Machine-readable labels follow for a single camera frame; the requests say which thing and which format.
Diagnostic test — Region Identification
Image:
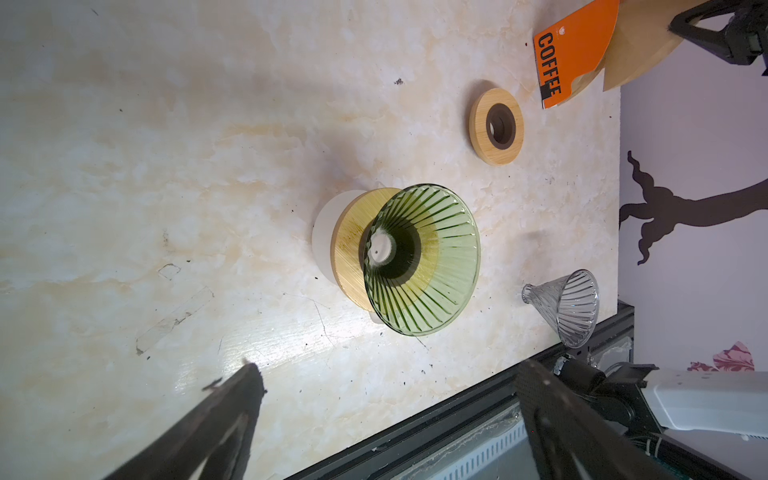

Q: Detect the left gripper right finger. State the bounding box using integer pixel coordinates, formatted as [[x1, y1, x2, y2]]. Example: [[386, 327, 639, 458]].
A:
[[515, 360, 660, 479]]

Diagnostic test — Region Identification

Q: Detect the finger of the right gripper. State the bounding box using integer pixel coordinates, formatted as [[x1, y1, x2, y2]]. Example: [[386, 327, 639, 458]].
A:
[[669, 0, 742, 63]]

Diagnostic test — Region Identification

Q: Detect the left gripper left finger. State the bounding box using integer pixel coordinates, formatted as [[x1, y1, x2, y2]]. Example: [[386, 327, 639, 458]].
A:
[[107, 363, 266, 479]]

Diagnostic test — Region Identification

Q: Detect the grey glass dripper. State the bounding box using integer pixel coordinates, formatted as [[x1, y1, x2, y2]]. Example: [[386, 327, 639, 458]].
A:
[[521, 269, 600, 349]]

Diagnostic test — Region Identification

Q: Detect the orange coffee filter pack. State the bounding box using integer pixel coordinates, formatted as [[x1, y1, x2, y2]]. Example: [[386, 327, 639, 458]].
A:
[[533, 0, 620, 109]]

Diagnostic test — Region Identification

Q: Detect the green glass dripper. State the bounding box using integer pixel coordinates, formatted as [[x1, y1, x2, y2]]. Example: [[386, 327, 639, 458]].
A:
[[359, 183, 481, 337]]

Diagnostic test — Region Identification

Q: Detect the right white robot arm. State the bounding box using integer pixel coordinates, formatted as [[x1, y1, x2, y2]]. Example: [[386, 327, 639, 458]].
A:
[[608, 41, 767, 437]]

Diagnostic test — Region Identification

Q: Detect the white slotted cable duct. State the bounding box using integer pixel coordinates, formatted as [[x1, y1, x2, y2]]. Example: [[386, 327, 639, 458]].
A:
[[421, 423, 527, 480]]

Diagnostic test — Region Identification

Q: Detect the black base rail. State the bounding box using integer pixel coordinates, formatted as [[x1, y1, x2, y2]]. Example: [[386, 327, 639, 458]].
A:
[[287, 299, 636, 480]]

